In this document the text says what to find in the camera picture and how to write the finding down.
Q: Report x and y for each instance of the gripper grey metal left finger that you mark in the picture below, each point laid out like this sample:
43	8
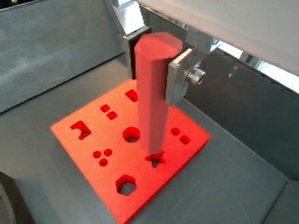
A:
128	43

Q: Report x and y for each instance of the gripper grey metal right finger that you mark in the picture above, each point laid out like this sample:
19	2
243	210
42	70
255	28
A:
184	73

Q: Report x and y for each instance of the dark object at corner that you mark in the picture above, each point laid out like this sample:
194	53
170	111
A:
14	209

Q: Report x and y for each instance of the red hexagonal peg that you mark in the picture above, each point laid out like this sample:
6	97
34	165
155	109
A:
155	50

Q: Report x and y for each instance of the red shape-hole board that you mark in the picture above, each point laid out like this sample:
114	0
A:
102	138

